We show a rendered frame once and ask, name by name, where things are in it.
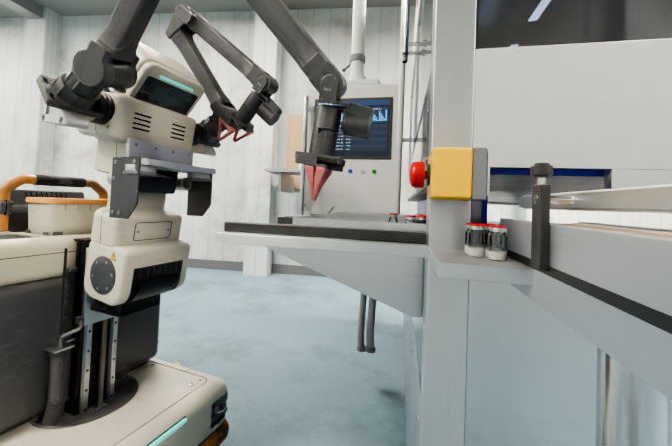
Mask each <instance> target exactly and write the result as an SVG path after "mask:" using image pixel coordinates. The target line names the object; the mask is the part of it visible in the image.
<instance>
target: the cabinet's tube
mask: <svg viewBox="0 0 672 446"><path fill-rule="evenodd" d="M365 22H366V0H353V20H352V46H351V55H350V58H349V63H350V64H349V65H348V66H346V67H345V68H343V69H342V72H345V71H346V69H348V68H349V67H350V66H351V71H350V75H349V76H348V80H357V79H366V77H365V76H364V75H363V74H364V64H365V61H366V56H365V55H364V48H365Z"/></svg>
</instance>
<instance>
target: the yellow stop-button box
mask: <svg viewBox="0 0 672 446"><path fill-rule="evenodd" d="M487 155H488V149H487V148H486V147H475V148H473V149H472V148H463V147H436V148H433V150H432V151H431V153H430V155H429V157H428V165H427V179H426V185H427V198H428V199H431V200H459V201H460V200H464V201H481V200H486V192H487Z"/></svg>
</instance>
